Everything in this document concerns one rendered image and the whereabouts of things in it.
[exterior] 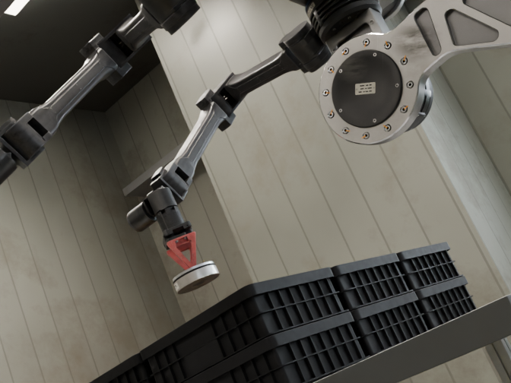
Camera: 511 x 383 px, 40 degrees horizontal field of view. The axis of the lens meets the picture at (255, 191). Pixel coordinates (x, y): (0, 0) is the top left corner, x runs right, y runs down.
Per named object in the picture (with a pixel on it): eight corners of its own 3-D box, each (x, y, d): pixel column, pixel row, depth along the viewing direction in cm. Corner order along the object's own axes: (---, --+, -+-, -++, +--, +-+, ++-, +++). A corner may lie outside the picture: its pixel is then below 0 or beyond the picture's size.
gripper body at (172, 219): (166, 238, 156) (153, 209, 158) (165, 250, 166) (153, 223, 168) (192, 227, 158) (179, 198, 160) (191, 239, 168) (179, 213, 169)
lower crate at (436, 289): (486, 313, 201) (466, 274, 205) (438, 333, 179) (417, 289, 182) (381, 359, 225) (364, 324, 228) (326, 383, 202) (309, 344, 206)
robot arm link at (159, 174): (164, 163, 170) (189, 188, 172) (134, 188, 175) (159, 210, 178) (149, 191, 160) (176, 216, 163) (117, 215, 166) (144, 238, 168)
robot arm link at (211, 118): (214, 84, 198) (239, 111, 201) (200, 94, 201) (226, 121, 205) (158, 171, 165) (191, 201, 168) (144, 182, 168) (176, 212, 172)
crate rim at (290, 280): (337, 275, 162) (332, 265, 162) (251, 295, 139) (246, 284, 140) (228, 337, 185) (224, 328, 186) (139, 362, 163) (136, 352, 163)
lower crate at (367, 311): (438, 333, 178) (417, 289, 182) (376, 359, 156) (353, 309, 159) (326, 383, 202) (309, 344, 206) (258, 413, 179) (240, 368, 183)
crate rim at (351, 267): (402, 260, 184) (398, 251, 185) (337, 275, 162) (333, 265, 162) (297, 317, 208) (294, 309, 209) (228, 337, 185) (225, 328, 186)
